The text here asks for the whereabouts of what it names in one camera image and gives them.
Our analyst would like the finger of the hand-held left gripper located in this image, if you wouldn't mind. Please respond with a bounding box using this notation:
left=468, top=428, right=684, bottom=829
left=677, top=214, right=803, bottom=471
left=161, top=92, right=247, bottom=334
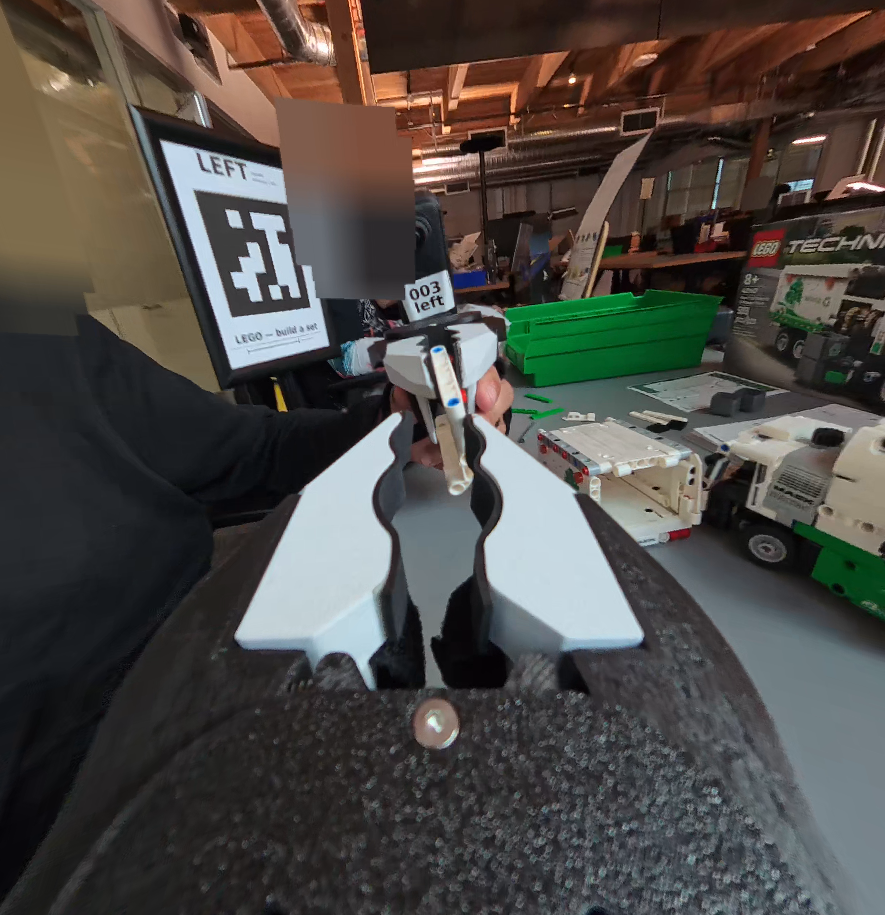
left=382, top=336, right=445, bottom=446
left=453, top=325, right=502, bottom=416

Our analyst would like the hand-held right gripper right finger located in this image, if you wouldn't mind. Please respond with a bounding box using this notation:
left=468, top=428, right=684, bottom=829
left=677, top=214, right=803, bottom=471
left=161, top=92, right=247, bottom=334
left=470, top=415, right=645, bottom=689

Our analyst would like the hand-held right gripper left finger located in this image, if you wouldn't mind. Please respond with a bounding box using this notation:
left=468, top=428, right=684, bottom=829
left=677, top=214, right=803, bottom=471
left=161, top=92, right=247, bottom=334
left=234, top=411, right=409, bottom=691

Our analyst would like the white lego beam assembly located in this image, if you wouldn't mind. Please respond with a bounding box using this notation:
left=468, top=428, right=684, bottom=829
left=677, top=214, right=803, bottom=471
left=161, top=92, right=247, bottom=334
left=427, top=346, right=476, bottom=496

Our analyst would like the person's left forearm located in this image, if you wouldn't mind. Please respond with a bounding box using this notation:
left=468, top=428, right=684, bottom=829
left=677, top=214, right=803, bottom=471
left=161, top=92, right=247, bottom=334
left=78, top=318, right=415, bottom=526

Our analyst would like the white lego truck container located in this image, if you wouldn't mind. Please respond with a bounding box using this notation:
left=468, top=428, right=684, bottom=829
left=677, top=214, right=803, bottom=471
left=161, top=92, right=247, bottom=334
left=535, top=418, right=705, bottom=549

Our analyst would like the lego instruction booklet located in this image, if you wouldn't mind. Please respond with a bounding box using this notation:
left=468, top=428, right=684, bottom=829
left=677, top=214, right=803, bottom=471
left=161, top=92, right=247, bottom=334
left=627, top=370, right=788, bottom=417

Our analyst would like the white and green lego truck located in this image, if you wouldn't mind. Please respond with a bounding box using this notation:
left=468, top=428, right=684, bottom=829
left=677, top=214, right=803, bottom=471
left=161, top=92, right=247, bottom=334
left=702, top=411, right=885, bottom=633

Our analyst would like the lego set box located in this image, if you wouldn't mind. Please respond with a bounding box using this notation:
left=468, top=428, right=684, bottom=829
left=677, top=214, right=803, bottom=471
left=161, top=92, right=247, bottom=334
left=723, top=206, right=885, bottom=417

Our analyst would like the person's left hand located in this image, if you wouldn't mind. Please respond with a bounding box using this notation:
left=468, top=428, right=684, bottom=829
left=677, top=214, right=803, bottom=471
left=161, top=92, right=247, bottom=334
left=391, top=361, right=516, bottom=469

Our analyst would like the black pole stand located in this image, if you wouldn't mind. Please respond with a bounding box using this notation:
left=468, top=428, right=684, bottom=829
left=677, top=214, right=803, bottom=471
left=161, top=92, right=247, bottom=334
left=460, top=132, right=509, bottom=238

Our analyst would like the green plastic bin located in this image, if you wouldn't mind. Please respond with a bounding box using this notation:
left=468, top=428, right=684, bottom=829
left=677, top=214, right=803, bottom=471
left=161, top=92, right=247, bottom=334
left=503, top=289, right=724, bottom=387

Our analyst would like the black framed marker sign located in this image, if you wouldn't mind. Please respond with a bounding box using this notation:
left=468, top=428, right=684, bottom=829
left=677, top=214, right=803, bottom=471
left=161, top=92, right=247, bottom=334
left=128, top=103, right=341, bottom=392

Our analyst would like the white standing banner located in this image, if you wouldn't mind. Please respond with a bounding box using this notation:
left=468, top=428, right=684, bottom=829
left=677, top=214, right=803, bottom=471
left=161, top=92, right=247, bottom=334
left=559, top=131, right=655, bottom=303

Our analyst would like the wooden background table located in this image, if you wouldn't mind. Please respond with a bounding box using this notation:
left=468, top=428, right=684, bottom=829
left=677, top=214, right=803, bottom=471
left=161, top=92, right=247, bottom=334
left=598, top=249, right=749, bottom=274

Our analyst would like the white paper sheet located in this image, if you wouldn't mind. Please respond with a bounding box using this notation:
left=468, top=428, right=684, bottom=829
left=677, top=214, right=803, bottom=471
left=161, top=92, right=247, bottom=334
left=691, top=403, right=881, bottom=450

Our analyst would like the silver ventilation duct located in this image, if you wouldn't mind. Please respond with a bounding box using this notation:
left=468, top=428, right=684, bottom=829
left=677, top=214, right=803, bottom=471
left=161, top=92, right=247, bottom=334
left=255, top=0, right=338, bottom=67

